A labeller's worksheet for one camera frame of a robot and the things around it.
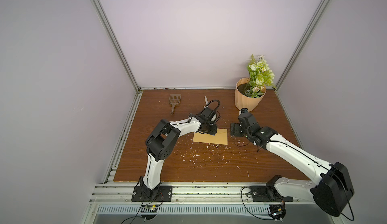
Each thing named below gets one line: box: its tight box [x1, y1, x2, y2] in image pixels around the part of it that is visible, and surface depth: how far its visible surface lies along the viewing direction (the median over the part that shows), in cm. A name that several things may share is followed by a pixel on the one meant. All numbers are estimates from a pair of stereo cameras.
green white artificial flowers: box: [243, 53, 276, 99], surface depth 92 cm
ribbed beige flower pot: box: [234, 77, 267, 112], surface depth 99 cm
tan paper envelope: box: [192, 128, 228, 146], surface depth 92 cm
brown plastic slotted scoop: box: [168, 93, 181, 115], surface depth 116 cm
